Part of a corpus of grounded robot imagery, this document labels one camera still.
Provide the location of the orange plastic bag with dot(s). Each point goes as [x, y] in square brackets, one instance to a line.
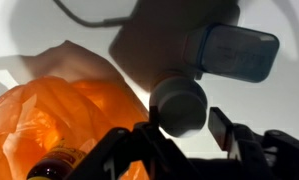
[39, 113]

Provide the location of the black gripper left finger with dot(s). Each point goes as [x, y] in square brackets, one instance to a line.
[135, 153]

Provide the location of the blue medicine box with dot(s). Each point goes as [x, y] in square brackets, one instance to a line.
[235, 53]

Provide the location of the white medicine bottle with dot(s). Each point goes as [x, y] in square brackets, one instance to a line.
[180, 106]

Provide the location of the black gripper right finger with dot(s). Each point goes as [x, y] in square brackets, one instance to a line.
[249, 150]

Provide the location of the brown bottle with yellow cap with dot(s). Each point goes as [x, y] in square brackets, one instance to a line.
[55, 163]

